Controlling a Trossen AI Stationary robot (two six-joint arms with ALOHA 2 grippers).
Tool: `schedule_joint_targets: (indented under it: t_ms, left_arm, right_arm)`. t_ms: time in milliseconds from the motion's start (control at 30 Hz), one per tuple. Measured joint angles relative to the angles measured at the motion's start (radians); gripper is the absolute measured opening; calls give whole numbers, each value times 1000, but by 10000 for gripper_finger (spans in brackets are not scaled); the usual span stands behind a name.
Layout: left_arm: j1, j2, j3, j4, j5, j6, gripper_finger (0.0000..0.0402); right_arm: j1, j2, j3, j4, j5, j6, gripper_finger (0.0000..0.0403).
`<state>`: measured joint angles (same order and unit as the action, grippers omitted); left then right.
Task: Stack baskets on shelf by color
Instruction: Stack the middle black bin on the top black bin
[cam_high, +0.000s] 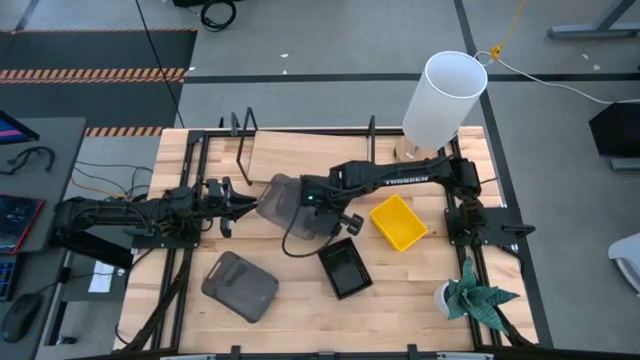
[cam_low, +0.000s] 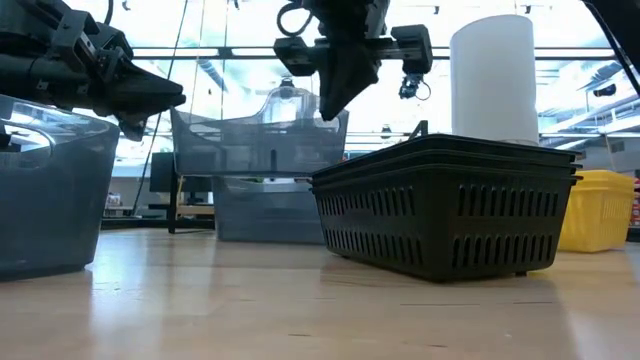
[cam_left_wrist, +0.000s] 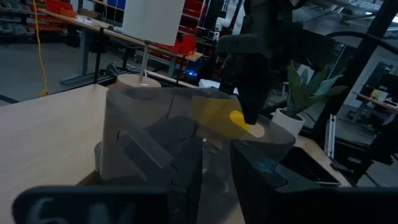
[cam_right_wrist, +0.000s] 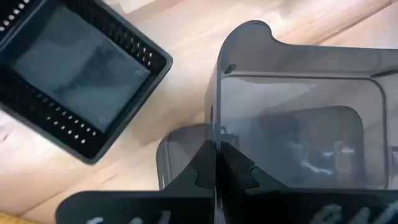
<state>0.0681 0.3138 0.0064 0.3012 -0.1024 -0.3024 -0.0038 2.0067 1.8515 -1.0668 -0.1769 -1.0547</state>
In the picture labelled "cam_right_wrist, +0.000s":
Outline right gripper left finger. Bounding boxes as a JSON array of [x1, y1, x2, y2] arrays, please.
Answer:
[[55, 139, 217, 224]]

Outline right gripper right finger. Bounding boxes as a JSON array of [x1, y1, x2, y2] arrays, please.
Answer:
[[219, 141, 398, 224]]

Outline grey translucent plastic basket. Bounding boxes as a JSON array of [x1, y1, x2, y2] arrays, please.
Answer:
[[204, 20, 398, 191]]

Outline black perforated plastic basket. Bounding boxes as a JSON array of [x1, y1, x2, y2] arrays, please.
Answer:
[[0, 0, 174, 165]]

